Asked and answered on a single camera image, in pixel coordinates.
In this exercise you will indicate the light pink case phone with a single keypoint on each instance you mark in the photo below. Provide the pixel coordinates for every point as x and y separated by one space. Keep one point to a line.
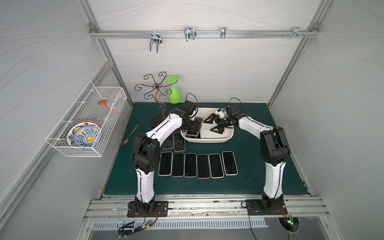
165 166

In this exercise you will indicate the black metal cup stand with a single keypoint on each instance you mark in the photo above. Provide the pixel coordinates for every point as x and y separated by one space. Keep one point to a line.
156 91

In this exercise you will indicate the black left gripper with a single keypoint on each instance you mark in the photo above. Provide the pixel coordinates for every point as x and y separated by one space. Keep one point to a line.
194 122

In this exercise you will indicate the brass spoon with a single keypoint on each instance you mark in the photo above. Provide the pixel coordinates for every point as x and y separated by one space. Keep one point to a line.
127 139

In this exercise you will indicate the cream case phone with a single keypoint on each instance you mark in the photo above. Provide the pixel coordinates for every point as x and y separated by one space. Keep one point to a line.
216 166

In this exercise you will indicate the green plastic wine glass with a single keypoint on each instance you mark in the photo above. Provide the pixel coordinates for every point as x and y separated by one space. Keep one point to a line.
174 94

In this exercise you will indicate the green table mat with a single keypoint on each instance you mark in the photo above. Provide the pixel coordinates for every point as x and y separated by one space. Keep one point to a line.
246 147

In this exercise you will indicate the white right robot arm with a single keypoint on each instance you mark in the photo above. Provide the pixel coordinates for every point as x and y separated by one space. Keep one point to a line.
274 148

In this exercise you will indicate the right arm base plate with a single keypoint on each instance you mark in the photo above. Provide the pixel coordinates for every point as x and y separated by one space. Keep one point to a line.
266 207

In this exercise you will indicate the pale green case phone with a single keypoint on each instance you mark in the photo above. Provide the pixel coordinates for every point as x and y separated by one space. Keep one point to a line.
179 142

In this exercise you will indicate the dark pink case phone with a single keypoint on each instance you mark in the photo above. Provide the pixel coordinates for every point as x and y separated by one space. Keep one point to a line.
230 165

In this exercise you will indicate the white vent strip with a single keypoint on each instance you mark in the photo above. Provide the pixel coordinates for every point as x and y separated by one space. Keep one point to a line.
183 224

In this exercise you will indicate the blue yellow patterned plate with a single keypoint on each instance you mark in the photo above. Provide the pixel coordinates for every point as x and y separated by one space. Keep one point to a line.
83 134

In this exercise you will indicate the aluminium top rail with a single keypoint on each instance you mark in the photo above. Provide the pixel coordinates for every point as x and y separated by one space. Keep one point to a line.
201 34

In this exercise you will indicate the orange plastic funnel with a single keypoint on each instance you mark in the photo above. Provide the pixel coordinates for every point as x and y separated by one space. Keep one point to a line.
104 103

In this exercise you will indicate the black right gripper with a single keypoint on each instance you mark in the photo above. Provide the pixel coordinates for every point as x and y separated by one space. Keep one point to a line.
216 120

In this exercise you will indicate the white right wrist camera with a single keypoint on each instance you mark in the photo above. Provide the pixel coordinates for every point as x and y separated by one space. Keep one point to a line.
221 113

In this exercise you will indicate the white plastic storage box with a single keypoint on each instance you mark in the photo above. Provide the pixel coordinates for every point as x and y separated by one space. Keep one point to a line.
206 136

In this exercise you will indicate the metal hook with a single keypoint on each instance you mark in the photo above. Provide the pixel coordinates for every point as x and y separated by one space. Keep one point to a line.
156 40
190 33

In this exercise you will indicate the mint green case phone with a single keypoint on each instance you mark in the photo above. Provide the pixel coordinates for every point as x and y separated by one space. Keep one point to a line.
190 169

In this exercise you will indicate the small metal bracket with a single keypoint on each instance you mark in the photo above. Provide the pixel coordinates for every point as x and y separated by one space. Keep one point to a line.
223 32

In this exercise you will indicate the left metal hook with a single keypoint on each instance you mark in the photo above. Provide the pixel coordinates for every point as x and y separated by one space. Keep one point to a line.
156 40

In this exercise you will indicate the white wire wall basket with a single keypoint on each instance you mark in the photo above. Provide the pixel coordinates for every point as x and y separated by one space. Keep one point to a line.
86 108

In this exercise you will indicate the middle metal hook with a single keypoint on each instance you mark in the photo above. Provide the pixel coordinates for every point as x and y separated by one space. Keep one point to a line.
190 33

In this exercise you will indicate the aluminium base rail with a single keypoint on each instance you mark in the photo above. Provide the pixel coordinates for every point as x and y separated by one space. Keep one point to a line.
201 207

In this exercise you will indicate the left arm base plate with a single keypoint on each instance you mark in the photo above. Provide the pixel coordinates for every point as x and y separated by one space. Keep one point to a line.
137 209

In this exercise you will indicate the right metal bracket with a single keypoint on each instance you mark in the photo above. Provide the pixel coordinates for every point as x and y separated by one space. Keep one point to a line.
296 34

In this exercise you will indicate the rose case phone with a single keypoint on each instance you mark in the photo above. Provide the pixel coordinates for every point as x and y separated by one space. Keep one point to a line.
178 165

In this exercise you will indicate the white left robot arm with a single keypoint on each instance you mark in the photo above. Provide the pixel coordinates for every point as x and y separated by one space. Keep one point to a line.
146 152

